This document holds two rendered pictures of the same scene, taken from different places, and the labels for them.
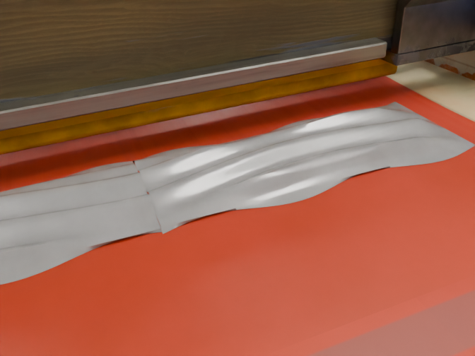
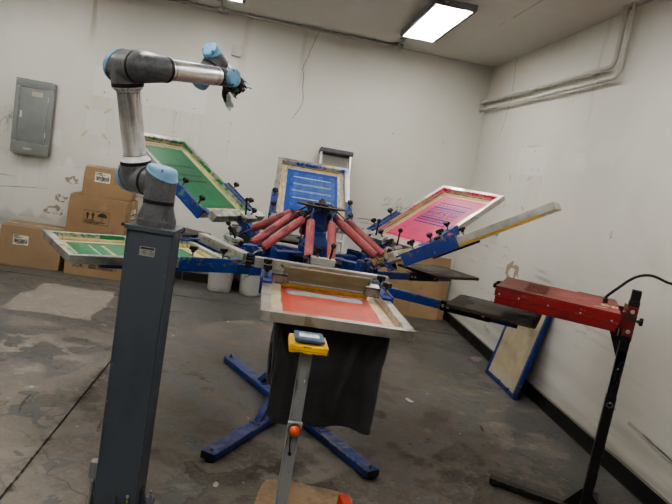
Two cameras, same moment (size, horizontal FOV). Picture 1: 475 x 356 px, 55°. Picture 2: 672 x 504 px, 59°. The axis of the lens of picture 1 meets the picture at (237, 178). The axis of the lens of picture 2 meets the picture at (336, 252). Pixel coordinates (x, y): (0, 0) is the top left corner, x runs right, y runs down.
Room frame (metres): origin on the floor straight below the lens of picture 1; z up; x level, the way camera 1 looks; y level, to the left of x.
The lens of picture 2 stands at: (-2.37, -0.54, 1.52)
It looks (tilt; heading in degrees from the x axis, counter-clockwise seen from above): 8 degrees down; 13
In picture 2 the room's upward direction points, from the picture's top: 10 degrees clockwise
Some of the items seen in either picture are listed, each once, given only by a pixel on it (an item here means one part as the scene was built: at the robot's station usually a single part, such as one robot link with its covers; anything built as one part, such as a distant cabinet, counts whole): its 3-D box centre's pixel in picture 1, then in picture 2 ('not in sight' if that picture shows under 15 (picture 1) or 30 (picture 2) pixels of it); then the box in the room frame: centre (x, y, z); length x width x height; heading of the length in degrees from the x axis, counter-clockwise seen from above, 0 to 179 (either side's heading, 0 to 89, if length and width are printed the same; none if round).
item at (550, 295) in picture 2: not in sight; (560, 302); (0.81, -1.04, 1.06); 0.61 x 0.46 x 0.12; 80
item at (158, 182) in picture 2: not in sight; (160, 182); (-0.32, 0.65, 1.37); 0.13 x 0.12 x 0.14; 72
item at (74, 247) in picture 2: not in sight; (170, 236); (0.36, 0.94, 1.05); 1.08 x 0.61 x 0.23; 140
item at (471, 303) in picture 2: not in sight; (415, 296); (0.94, -0.30, 0.91); 1.34 x 0.40 x 0.08; 80
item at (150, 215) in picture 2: not in sight; (157, 212); (-0.32, 0.64, 1.25); 0.15 x 0.15 x 0.10
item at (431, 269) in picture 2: not in sight; (392, 273); (1.57, -0.07, 0.91); 1.34 x 0.40 x 0.08; 140
